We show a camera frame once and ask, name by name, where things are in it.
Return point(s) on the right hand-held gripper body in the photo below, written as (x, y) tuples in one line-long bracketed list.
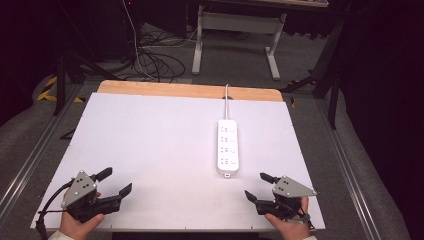
[(290, 189)]

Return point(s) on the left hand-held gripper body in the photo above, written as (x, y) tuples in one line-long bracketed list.
[(79, 190)]

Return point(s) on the person's left hand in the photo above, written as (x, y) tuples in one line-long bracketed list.
[(78, 228)]

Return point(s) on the person's right hand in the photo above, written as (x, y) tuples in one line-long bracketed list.
[(292, 228)]

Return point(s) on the white board table cover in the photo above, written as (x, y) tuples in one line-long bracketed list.
[(150, 150)]

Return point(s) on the white power strip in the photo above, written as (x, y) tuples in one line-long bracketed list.
[(228, 148)]

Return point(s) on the black metal stand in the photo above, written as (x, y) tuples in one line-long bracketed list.
[(333, 100)]

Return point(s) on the yellow black floor tape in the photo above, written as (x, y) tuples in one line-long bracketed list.
[(50, 90)]

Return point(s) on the black tripod stand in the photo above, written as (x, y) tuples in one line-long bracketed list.
[(60, 83)]

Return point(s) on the dark equipment case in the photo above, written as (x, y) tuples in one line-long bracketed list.
[(106, 26)]

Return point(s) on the white-framed desk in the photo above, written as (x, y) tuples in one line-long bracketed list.
[(238, 21)]

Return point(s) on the aluminium floor rail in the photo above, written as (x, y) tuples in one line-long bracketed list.
[(346, 173), (30, 160)]

